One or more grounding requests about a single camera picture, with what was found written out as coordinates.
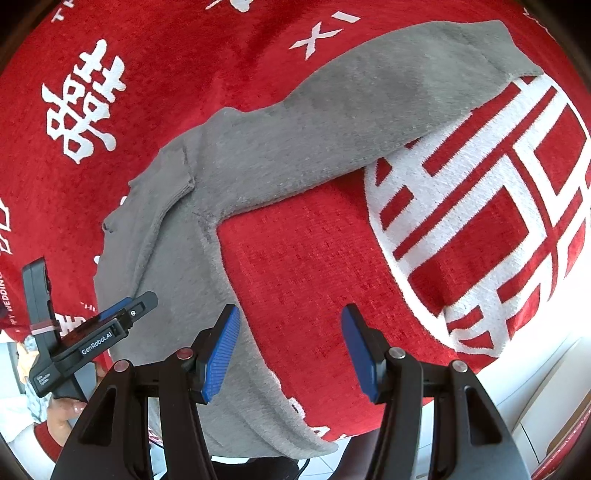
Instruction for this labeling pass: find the person's left hand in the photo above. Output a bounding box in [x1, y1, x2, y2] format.
[46, 397, 89, 448]

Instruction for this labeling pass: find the white cabinet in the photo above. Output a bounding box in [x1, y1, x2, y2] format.
[480, 337, 591, 480]

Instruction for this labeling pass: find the red printed blanket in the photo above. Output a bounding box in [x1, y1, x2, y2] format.
[0, 0, 591, 445]

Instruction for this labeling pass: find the grey towel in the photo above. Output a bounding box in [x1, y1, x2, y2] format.
[95, 19, 544, 460]

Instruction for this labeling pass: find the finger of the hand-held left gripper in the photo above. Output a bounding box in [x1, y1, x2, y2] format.
[126, 291, 160, 325]
[98, 296, 134, 321]

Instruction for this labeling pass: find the dark cloth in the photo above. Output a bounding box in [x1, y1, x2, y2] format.
[210, 431, 386, 480]

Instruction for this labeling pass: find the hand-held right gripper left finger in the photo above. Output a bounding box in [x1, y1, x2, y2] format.
[50, 305, 242, 480]

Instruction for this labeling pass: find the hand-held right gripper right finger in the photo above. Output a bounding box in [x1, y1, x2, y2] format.
[341, 303, 532, 480]

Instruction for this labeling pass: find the person's left forearm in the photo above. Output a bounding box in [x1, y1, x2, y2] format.
[7, 422, 69, 468]

